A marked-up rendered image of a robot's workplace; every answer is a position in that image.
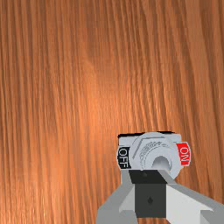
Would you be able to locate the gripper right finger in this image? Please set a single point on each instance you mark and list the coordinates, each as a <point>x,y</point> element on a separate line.
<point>186,204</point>

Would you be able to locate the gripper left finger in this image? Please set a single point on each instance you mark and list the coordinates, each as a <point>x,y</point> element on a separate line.
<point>122,201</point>

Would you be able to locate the toggle switch on black base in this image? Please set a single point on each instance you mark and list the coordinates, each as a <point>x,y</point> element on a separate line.
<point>154,150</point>

